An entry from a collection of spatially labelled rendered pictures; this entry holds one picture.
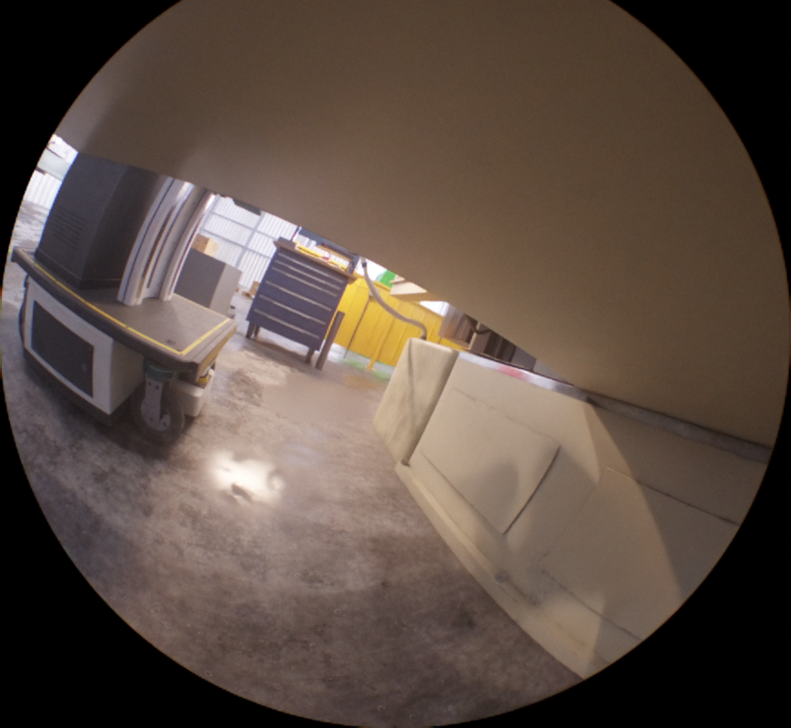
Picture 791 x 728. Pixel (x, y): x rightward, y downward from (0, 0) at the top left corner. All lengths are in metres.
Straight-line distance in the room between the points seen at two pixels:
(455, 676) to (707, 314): 0.64
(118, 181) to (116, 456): 0.68
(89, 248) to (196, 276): 0.98
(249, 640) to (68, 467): 0.50
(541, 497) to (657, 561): 0.37
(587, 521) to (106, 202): 1.37
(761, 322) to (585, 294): 0.12
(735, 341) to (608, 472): 0.49
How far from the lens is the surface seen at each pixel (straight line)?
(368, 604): 0.62
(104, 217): 0.82
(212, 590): 0.56
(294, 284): 2.25
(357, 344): 3.50
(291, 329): 2.25
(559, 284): 0.16
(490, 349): 1.82
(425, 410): 1.06
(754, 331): 0.18
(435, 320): 3.95
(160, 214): 0.80
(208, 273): 1.60
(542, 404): 0.70
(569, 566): 0.70
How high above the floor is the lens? 0.53
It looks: 2 degrees up
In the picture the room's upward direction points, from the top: 23 degrees clockwise
